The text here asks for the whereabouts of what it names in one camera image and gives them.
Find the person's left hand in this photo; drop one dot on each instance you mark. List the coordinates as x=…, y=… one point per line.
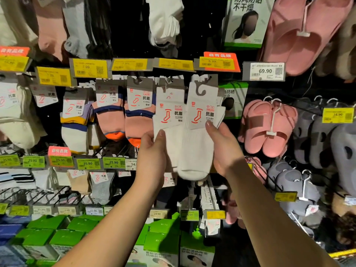
x=150, y=161

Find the person's right hand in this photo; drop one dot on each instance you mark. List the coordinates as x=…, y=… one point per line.
x=226, y=152

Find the person's left thumb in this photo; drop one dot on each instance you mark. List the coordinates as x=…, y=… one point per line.
x=161, y=141

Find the person's right thumb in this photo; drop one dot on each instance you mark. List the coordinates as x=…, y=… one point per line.
x=212, y=133

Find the white socks pack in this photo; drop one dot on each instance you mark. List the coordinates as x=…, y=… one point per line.
x=169, y=113
x=197, y=147

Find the person's left forearm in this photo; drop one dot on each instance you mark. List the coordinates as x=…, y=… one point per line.
x=116, y=228

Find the person's right forearm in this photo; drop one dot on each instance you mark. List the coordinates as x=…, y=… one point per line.
x=267, y=222

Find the orange socks with navy stripe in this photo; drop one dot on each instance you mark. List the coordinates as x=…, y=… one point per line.
x=137, y=122
x=110, y=119

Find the small white price tag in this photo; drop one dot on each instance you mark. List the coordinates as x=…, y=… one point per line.
x=131, y=164

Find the green sun mask package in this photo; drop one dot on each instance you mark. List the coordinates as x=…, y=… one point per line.
x=236, y=100

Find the pink slippers on white hanger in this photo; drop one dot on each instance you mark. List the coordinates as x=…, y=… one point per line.
x=258, y=127

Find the small pink slippers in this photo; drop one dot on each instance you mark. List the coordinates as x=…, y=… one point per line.
x=257, y=168

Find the row of hanging sock cards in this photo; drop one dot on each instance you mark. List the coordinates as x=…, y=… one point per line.
x=210, y=200

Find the grey socks with label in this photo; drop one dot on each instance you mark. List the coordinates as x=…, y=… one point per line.
x=103, y=189

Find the orange promo label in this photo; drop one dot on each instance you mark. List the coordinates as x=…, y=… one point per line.
x=222, y=55
x=14, y=51

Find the pale pink slippers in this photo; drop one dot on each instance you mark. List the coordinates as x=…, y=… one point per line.
x=232, y=212

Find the yellow blue striped socks pack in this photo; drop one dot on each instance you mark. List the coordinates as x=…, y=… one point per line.
x=74, y=127

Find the beige socks with label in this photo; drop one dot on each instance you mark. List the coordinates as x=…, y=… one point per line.
x=80, y=182

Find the grey slippers on white hanger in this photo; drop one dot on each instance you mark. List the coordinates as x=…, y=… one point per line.
x=292, y=183

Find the yellow price tag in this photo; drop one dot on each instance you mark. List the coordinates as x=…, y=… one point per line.
x=338, y=115
x=286, y=196

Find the row of yellow price tags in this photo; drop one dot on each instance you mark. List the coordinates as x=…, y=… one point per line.
x=90, y=68

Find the pink promo label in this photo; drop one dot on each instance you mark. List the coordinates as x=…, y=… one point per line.
x=59, y=150

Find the green mask boxes with picture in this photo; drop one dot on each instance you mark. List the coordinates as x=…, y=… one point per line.
x=164, y=244

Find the row of grey slippers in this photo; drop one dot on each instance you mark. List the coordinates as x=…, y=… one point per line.
x=325, y=144

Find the face mask package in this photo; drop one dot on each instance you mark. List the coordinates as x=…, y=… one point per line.
x=244, y=22

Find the row of small pale price tags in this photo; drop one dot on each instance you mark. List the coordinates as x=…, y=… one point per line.
x=66, y=210

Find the white hanging socks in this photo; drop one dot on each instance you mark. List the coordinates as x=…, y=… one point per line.
x=164, y=22

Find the white socks with label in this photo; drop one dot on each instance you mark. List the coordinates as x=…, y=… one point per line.
x=46, y=179

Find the large pink slippers pair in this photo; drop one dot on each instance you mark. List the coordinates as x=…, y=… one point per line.
x=292, y=38

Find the black hanging socks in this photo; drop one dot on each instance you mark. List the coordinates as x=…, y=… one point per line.
x=98, y=27

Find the cream socks pack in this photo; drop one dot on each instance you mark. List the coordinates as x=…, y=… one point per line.
x=19, y=122

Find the stack of green boxes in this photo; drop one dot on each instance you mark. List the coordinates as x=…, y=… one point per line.
x=50, y=233

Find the grey hanging socks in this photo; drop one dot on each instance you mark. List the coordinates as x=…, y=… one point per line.
x=76, y=24

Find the brown beige slippers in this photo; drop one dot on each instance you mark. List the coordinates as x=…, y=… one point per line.
x=339, y=52

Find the black white striped socks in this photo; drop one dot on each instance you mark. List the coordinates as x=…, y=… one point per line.
x=15, y=177

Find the pink hanging socks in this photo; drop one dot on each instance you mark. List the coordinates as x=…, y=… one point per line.
x=51, y=27

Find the stack of blue boxes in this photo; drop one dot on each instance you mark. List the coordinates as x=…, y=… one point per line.
x=9, y=236

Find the beige hanging socks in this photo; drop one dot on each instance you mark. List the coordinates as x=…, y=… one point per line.
x=14, y=22

